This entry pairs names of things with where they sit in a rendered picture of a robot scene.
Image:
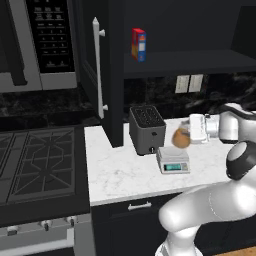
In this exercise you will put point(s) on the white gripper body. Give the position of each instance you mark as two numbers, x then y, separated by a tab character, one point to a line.
198	129

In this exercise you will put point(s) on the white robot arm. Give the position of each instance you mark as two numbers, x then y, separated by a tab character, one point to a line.
200	206

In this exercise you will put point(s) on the amber honey bottle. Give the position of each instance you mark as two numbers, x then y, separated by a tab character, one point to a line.
180	138

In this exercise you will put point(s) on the grey digital scale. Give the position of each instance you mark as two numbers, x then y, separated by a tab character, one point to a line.
172	160

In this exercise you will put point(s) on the black cabinet door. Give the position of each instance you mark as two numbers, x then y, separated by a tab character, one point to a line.
113	66

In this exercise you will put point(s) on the dark grey toaster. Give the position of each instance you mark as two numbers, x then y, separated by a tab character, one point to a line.
146	133

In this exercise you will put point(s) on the red and blue box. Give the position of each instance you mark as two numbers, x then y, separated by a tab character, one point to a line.
138	45

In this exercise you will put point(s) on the black drawer front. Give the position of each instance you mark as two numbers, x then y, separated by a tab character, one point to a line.
113	210

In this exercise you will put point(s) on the silver oven knob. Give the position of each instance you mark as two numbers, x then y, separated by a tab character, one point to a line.
45	225
71	221
12	230

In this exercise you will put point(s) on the black gas hob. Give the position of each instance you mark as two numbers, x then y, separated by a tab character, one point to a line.
40	166

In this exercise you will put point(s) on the silver black microwave oven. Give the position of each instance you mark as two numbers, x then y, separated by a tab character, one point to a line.
50	40

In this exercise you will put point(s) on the white wall outlet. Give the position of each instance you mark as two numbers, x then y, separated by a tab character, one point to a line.
182	84
196	83

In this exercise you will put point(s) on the black wall cabinet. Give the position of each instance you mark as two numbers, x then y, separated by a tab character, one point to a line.
186	63

